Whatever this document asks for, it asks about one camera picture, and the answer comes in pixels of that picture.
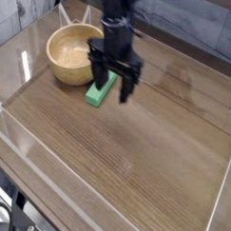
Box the black table leg bracket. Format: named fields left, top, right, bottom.
left=11, top=191, right=41, bottom=231

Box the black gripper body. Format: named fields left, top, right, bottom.
left=87, top=16, right=144, bottom=84

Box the wooden bowl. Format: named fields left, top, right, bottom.
left=46, top=23, right=103, bottom=87

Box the clear acrylic tray wall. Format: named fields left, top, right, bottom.
left=0, top=10, right=231, bottom=231

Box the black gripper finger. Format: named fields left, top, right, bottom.
left=91, top=58, right=108, bottom=90
left=119, top=73, right=136, bottom=104

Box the black cable lower left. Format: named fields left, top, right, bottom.
left=0, top=201, right=16, bottom=231

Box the green rectangular stick block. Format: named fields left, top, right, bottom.
left=85, top=71, right=117, bottom=107

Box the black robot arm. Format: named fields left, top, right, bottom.
left=87, top=0, right=144, bottom=104

